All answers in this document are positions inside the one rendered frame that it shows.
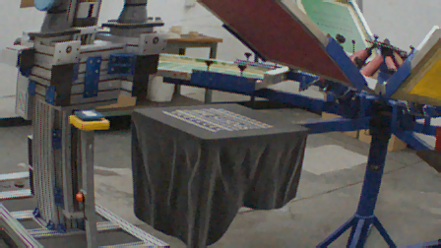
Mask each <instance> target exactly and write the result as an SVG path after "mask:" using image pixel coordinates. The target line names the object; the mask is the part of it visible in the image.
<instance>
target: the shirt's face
mask: <svg viewBox="0 0 441 248"><path fill-rule="evenodd" d="M213 108H221V109H224V110H228V111H231V112H234V113H237V114H241V115H244V116H247V118H250V119H253V120H257V121H260V122H263V123H266V124H269V125H272V126H275V127H266V128H252V129H238V130H225V132H211V130H208V129H206V128H203V127H199V126H197V125H194V124H191V123H189V122H185V121H182V120H180V119H177V118H175V117H172V115H169V114H167V113H164V112H162V111H173V110H193V109H213ZM134 110H136V111H137V112H140V113H142V114H145V115H147V116H150V117H152V118H154V119H157V120H159V121H162V122H164V123H167V124H169V125H172V126H174V127H177V128H179V129H182V130H184V132H188V133H190V134H193V135H195V136H198V137H200V138H204V139H212V138H224V137H237V136H250V135H262V134H274V133H277V132H285V131H296V130H307V129H309V128H306V127H304V126H301V125H298V124H294V123H291V122H288V121H285V120H282V119H280V118H277V117H274V115H270V114H267V113H264V112H261V111H258V110H254V109H251V108H248V107H244V106H241V105H237V103H211V105H189V106H168V107H147V108H140V109H134Z"/></svg>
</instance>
